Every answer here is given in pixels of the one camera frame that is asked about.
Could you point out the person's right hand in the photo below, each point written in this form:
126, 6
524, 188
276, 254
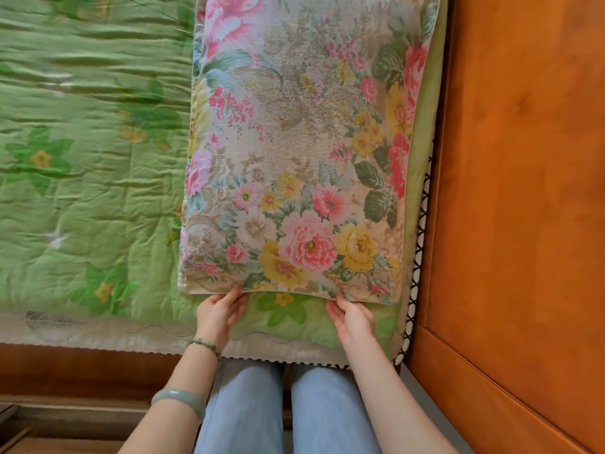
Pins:
353, 323

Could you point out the person's left hand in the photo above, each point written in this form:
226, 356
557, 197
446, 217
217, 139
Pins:
215, 319

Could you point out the person's left thumb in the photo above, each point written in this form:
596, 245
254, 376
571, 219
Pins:
230, 295

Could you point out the person's right thumb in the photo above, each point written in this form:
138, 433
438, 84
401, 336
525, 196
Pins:
332, 312

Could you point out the floral print pillow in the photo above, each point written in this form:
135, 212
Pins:
302, 151

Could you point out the person's left forearm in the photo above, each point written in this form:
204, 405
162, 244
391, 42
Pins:
175, 411

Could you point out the person's right forearm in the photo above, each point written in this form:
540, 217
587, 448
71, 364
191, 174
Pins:
392, 401

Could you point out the black-white trimmed bed mat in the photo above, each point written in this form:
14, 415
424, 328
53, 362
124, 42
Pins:
416, 278

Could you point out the light blue jeans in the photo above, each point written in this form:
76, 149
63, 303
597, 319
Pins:
283, 411

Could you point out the pale green jade bangle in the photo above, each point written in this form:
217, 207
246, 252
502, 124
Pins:
182, 397

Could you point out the green floral quilt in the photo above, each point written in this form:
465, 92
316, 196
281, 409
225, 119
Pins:
94, 184

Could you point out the orange wooden headboard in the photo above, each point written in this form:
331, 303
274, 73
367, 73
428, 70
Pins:
515, 207

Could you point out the dark wooden bed frame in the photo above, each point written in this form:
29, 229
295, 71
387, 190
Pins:
71, 397

